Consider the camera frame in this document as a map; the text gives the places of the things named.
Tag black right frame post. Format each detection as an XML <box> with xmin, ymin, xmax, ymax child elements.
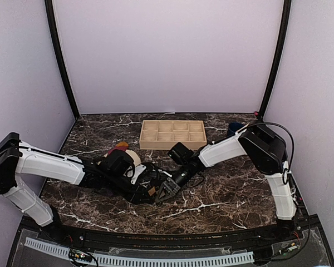
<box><xmin>258</xmin><ymin>0</ymin><xmax>292</xmax><ymax>120</ymax></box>

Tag black frame post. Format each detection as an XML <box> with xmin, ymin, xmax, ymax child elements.
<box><xmin>258</xmin><ymin>0</ymin><xmax>292</xmax><ymax>120</ymax></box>
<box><xmin>44</xmin><ymin>0</ymin><xmax>80</xmax><ymax>120</ymax></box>

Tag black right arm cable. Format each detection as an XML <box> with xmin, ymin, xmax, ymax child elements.
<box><xmin>249</xmin><ymin>122</ymin><xmax>296</xmax><ymax>186</ymax></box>

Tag round beige plate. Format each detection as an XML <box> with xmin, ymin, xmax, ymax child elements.
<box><xmin>97</xmin><ymin>149</ymin><xmax>141</xmax><ymax>166</ymax></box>

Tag blue enamel mug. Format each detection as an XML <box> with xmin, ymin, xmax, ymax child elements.
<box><xmin>227</xmin><ymin>122</ymin><xmax>244</xmax><ymax>138</ymax></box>

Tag black left frame post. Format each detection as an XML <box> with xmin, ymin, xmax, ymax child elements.
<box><xmin>44</xmin><ymin>0</ymin><xmax>80</xmax><ymax>120</ymax></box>

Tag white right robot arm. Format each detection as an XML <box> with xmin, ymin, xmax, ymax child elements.
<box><xmin>155</xmin><ymin>122</ymin><xmax>297</xmax><ymax>241</ymax></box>

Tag white slotted cable duct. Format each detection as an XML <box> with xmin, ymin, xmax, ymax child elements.
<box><xmin>24</xmin><ymin>238</ymin><xmax>254</xmax><ymax>266</ymax></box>

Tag purple maroon striped sock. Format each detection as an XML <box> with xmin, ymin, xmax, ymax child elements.
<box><xmin>107</xmin><ymin>142</ymin><xmax>129</xmax><ymax>156</ymax></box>

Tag pale wooden stick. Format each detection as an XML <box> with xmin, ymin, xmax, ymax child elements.
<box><xmin>237</xmin><ymin>122</ymin><xmax>251</xmax><ymax>132</ymax></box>

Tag wooden compartment tray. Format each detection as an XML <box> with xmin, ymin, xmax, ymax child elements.
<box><xmin>139</xmin><ymin>120</ymin><xmax>207</xmax><ymax>150</ymax></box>

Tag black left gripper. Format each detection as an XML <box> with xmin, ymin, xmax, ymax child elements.
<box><xmin>104</xmin><ymin>172</ymin><xmax>153</xmax><ymax>205</ymax></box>

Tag black front rail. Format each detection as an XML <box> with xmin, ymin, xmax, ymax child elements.
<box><xmin>58</xmin><ymin>225</ymin><xmax>297</xmax><ymax>250</ymax></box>

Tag brown beige argyle sock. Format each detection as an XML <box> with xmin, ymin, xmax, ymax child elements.
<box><xmin>148</xmin><ymin>186</ymin><xmax>156</xmax><ymax>196</ymax></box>

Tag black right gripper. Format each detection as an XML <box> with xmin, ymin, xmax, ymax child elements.
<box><xmin>155</xmin><ymin>162</ymin><xmax>195</xmax><ymax>202</ymax></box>

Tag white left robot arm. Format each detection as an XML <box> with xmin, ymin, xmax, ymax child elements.
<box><xmin>0</xmin><ymin>132</ymin><xmax>160</xmax><ymax>243</ymax></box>

